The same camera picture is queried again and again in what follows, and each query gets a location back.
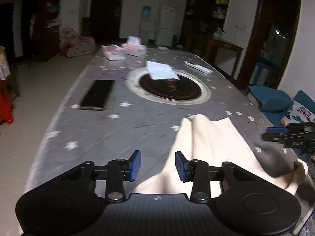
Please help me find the black smartphone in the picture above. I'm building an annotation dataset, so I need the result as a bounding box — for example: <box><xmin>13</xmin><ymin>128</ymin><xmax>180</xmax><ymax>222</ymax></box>
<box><xmin>79</xmin><ymin>79</ymin><xmax>115</xmax><ymax>111</ymax></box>

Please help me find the red plastic stool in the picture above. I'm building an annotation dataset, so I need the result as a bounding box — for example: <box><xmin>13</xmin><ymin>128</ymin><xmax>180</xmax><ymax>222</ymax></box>
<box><xmin>0</xmin><ymin>80</ymin><xmax>14</xmax><ymax>124</ymax></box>

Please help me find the white remote control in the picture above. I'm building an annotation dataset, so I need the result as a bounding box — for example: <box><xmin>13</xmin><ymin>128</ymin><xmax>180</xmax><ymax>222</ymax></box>
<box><xmin>184</xmin><ymin>61</ymin><xmax>212</xmax><ymax>75</ymax></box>

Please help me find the small pink white box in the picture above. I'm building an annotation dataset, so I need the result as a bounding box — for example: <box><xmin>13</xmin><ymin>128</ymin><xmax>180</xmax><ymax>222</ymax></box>
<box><xmin>101</xmin><ymin>44</ymin><xmax>125</xmax><ymax>61</ymax></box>

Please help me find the round black induction cooktop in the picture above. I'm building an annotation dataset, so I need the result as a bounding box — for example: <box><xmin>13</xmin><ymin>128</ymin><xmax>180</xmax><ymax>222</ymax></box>
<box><xmin>125</xmin><ymin>67</ymin><xmax>211</xmax><ymax>105</ymax></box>

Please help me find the dark wooden side table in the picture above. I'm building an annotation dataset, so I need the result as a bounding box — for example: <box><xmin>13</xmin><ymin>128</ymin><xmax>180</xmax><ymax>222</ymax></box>
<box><xmin>203</xmin><ymin>38</ymin><xmax>244</xmax><ymax>82</ymax></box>

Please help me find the pink tissue box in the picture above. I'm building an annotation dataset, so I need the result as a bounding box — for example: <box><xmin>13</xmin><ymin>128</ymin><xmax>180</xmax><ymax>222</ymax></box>
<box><xmin>121</xmin><ymin>36</ymin><xmax>147</xmax><ymax>57</ymax></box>

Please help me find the dark wooden shelf cabinet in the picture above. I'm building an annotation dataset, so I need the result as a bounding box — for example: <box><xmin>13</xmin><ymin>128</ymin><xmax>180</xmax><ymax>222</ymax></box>
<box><xmin>179</xmin><ymin>0</ymin><xmax>229</xmax><ymax>55</ymax></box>

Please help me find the white refrigerator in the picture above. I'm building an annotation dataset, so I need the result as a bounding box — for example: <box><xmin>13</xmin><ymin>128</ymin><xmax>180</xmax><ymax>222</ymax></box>
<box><xmin>156</xmin><ymin>4</ymin><xmax>177</xmax><ymax>47</ymax></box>

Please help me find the floral patterned armchair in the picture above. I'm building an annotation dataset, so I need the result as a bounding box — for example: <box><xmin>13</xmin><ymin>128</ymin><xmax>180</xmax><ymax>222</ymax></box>
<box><xmin>59</xmin><ymin>27</ymin><xmax>95</xmax><ymax>58</ymax></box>

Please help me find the blue sofa cushion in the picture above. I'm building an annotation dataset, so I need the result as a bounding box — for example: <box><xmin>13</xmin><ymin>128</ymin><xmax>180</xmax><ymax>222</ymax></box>
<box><xmin>247</xmin><ymin>85</ymin><xmax>293</xmax><ymax>113</ymax></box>

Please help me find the dark wooden door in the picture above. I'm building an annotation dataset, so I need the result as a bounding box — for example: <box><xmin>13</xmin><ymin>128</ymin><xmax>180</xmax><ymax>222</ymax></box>
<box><xmin>90</xmin><ymin>0</ymin><xmax>123</xmax><ymax>45</ymax></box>

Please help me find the cream beige sweater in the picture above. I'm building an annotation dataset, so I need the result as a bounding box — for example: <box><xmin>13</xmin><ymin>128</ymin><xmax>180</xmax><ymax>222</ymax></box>
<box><xmin>132</xmin><ymin>114</ymin><xmax>313</xmax><ymax>227</ymax></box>

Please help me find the water dispenser with blue bottle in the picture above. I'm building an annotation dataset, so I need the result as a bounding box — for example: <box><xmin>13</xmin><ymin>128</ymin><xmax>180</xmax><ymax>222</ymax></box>
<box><xmin>138</xmin><ymin>5</ymin><xmax>152</xmax><ymax>45</ymax></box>

